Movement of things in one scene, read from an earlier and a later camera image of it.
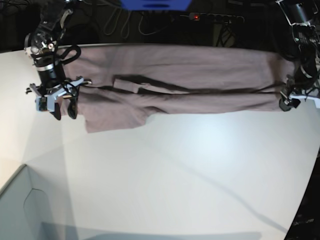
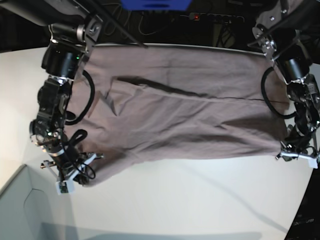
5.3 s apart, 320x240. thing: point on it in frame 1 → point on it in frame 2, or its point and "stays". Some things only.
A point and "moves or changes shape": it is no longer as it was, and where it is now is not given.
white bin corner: [26, 210] stays
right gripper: [294, 91] → [294, 147]
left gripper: [49, 94] → [68, 164]
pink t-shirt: [127, 84] moves or changes shape
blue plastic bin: [156, 5] stays
